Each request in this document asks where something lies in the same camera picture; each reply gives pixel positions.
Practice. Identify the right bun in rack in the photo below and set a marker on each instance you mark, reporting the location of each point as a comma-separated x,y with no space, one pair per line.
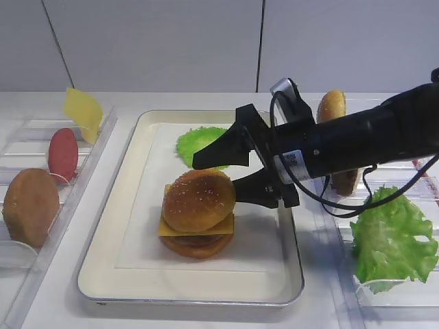
331,106

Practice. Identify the sesame top bun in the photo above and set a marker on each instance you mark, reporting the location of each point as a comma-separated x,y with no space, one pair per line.
198,200

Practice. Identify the bottom burger bun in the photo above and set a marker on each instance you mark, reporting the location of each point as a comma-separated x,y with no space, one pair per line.
198,252

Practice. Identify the flat round lettuce leaf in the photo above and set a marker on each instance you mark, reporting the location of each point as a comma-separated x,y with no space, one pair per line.
196,139

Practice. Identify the red tomato slice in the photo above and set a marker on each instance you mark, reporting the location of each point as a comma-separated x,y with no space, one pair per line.
63,155

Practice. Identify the ruffled green lettuce leaf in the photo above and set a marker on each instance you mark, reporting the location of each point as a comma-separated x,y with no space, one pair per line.
393,243

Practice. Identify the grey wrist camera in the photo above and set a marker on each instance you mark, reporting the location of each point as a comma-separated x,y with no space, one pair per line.
292,107

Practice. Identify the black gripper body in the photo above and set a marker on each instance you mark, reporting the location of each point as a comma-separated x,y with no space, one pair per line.
264,147

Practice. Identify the clear acrylic rack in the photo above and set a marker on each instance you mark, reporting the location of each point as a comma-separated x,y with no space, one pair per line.
46,165
411,301

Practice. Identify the yellow cheese slice on burger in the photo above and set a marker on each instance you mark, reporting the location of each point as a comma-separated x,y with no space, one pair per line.
216,229

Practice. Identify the metal baking tray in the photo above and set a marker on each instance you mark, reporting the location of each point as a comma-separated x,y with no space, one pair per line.
99,278

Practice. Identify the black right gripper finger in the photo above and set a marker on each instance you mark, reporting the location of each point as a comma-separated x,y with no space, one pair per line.
256,188

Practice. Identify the meat patty on burger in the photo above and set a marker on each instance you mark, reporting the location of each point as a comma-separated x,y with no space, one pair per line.
197,240

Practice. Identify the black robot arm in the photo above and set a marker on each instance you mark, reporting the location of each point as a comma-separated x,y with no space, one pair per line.
403,127

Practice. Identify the left clear acrylic rack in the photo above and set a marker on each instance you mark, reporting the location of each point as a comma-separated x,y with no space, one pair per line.
46,165

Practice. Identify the white parchment paper sheet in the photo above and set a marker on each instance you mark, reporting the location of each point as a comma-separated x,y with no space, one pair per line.
255,246

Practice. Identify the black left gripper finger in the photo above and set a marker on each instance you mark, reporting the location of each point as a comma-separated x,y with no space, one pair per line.
231,148

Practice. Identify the brown bun in left rack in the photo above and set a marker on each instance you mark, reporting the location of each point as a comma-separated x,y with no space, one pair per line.
30,205

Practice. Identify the upright yellow cheese slice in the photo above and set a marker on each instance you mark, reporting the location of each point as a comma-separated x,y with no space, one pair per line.
85,111

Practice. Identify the upright brown meat patty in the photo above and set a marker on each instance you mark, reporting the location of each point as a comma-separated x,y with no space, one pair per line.
343,183

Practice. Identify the right clear acrylic rack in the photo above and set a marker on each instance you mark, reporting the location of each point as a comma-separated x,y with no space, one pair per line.
411,301

